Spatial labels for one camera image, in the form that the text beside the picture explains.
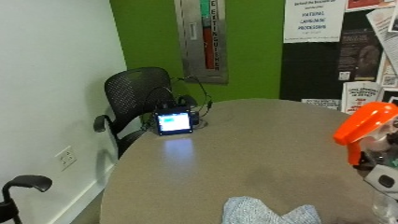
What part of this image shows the clear spray bottle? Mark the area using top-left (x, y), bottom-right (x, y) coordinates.
top-left (331, 101), bottom-right (398, 224)

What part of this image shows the white flyer with red print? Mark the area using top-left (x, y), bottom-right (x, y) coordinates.
top-left (340, 80), bottom-right (383, 115)

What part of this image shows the white marker cube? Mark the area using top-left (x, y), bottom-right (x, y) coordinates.
top-left (363, 163), bottom-right (398, 201)

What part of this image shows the small paper with code square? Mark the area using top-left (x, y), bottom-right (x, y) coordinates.
top-left (379, 52), bottom-right (398, 89)

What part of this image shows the narrow white paper strip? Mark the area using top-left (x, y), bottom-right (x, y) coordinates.
top-left (300, 98), bottom-right (341, 111)

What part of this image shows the dark poster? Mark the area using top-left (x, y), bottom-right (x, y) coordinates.
top-left (336, 28), bottom-right (384, 82)

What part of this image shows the black notice board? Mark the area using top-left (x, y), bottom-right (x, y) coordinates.
top-left (279, 0), bottom-right (398, 110)

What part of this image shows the white printed paper sheet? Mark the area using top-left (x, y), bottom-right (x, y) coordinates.
top-left (365, 7), bottom-right (398, 77)

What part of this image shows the grey-blue cloth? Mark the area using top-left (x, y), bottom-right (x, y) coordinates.
top-left (222, 195), bottom-right (323, 224)

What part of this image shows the white poster with blue print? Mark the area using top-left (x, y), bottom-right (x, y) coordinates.
top-left (282, 0), bottom-right (348, 44)

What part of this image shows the red poster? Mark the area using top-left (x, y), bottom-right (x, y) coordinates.
top-left (344, 0), bottom-right (395, 12)

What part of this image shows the small display device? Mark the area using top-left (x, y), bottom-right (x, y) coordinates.
top-left (152, 106), bottom-right (200, 137)

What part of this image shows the red fire extinguisher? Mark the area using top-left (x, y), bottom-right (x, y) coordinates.
top-left (198, 0), bottom-right (218, 71)

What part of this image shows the metal fire extinguisher cabinet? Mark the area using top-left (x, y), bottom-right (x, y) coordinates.
top-left (172, 0), bottom-right (230, 85)

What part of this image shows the black mesh office chair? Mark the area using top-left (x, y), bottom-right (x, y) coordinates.
top-left (91, 66), bottom-right (199, 161)

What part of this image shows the black chair with armrest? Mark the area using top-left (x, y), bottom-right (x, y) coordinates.
top-left (0, 175), bottom-right (53, 224)

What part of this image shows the black cable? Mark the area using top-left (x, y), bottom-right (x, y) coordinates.
top-left (168, 75), bottom-right (215, 129)

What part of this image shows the white wall outlet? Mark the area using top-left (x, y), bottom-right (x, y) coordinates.
top-left (54, 145), bottom-right (78, 172)

